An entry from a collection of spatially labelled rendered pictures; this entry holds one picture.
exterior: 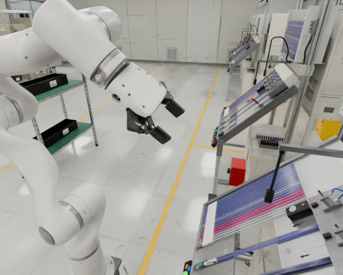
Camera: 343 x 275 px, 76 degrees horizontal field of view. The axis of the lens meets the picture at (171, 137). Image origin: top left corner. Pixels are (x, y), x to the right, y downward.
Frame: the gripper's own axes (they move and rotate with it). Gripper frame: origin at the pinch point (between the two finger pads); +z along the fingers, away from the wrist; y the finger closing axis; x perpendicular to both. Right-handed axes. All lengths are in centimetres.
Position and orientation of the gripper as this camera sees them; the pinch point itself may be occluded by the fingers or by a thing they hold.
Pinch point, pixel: (171, 124)
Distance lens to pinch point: 48.9
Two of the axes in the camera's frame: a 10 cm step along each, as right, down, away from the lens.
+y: 3.4, -6.7, 6.5
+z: 7.3, 6.3, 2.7
